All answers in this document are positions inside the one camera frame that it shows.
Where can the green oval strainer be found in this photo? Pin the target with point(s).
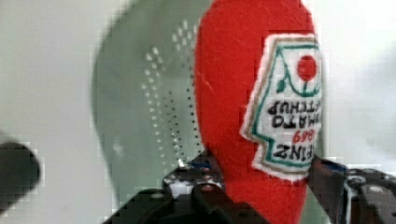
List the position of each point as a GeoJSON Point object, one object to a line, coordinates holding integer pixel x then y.
{"type": "Point", "coordinates": [143, 95]}

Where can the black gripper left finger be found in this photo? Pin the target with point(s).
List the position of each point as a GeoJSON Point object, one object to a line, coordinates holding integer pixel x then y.
{"type": "Point", "coordinates": [194, 193]}

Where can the red plush ketchup bottle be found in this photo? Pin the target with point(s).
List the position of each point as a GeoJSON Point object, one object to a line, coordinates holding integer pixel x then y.
{"type": "Point", "coordinates": [257, 83]}

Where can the black cup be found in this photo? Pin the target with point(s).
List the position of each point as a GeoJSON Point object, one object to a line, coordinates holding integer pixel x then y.
{"type": "Point", "coordinates": [19, 173]}

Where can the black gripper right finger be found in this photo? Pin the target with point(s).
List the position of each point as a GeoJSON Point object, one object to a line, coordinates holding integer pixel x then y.
{"type": "Point", "coordinates": [353, 196]}

